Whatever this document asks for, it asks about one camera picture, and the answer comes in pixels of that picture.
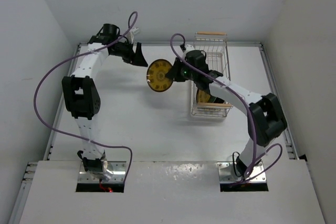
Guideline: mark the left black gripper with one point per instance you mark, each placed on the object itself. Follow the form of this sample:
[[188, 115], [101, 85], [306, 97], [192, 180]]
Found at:
[[134, 57]]

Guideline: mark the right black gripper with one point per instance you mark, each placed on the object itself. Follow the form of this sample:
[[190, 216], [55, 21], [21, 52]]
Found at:
[[174, 73]]

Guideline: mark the yellow patterned plate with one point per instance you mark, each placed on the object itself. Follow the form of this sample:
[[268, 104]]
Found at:
[[202, 97], [155, 75]]

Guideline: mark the black plate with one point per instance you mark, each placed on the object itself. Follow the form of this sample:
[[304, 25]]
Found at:
[[219, 100]]

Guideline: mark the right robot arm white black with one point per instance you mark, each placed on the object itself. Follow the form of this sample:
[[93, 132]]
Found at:
[[265, 117]]

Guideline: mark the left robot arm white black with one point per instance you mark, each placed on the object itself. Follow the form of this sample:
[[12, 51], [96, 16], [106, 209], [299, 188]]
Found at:
[[81, 96]]

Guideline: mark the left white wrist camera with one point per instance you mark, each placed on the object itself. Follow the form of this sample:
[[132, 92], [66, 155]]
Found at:
[[132, 33]]

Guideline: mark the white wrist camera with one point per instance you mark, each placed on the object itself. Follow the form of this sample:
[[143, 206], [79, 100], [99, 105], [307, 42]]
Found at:
[[132, 33], [185, 48]]

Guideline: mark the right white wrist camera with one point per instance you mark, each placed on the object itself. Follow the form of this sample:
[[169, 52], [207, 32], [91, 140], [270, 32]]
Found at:
[[185, 48]]

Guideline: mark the wire dish rack wooden handles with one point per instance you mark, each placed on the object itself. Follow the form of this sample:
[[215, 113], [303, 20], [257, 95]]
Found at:
[[211, 42]]

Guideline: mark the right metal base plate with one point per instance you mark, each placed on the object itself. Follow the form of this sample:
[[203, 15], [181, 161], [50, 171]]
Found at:
[[227, 175]]

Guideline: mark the metal base plate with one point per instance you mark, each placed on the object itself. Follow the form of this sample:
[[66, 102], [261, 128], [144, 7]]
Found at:
[[114, 174], [227, 175]]

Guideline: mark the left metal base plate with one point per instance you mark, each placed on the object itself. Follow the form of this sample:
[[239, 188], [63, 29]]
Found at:
[[114, 174]]

